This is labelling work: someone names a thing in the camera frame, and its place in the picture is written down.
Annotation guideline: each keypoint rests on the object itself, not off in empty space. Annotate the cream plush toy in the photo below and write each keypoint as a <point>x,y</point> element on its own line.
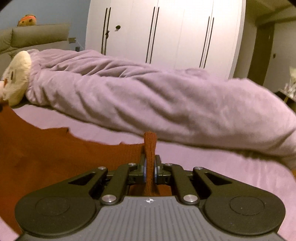
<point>16,76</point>

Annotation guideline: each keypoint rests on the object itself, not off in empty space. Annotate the orange plush toy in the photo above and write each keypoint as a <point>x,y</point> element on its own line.
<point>27,20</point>

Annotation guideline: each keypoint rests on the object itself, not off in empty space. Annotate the lilac bed sheet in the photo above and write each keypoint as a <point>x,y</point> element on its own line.
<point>219,166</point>

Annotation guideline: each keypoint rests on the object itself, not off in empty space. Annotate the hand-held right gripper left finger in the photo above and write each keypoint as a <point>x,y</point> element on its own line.
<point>144,172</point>

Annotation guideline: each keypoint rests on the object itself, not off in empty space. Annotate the small wall shelf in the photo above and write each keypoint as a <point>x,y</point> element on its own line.
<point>286,94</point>

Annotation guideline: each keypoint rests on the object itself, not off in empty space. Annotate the lilac duvet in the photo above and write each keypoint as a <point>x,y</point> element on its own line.
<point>148,102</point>

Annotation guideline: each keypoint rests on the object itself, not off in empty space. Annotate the white figurine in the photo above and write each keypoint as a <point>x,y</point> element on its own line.
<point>292,80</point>

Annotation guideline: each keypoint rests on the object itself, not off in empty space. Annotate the brown knit cardigan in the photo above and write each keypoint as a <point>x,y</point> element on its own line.
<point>57,162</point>

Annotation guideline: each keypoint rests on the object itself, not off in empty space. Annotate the olive padded headboard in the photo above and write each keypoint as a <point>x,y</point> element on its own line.
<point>34,37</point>

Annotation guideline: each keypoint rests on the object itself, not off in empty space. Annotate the white wardrobe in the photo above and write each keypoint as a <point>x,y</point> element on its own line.
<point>171,34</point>

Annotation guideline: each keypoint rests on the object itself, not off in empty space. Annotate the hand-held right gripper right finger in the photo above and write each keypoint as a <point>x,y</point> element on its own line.
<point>156,172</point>

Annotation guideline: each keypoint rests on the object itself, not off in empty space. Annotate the dark wooden door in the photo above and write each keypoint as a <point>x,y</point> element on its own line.
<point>261,58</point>

